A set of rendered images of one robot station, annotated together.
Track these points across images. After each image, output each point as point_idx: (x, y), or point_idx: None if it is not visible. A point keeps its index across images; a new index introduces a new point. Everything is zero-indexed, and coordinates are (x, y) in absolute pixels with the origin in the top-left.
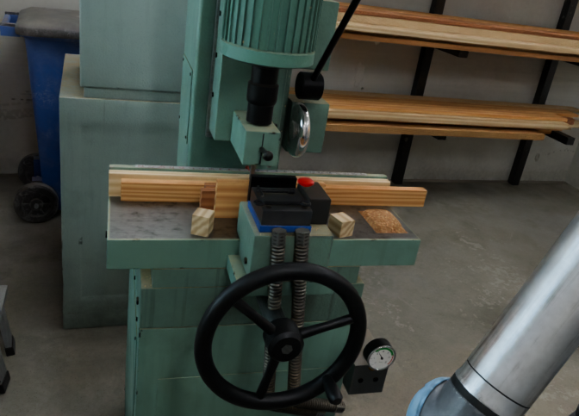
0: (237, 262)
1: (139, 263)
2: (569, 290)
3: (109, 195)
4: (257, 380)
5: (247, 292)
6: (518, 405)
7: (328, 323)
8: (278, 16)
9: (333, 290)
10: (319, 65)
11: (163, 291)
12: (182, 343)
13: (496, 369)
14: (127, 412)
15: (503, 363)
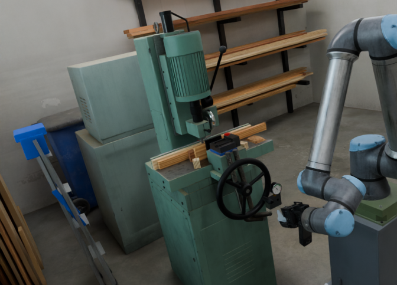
0: (214, 172)
1: (181, 186)
2: (326, 126)
3: (155, 169)
4: None
5: (228, 175)
6: (327, 164)
7: (257, 177)
8: (196, 81)
9: (254, 164)
10: None
11: (192, 193)
12: (204, 212)
13: (316, 157)
14: (184, 262)
15: (318, 154)
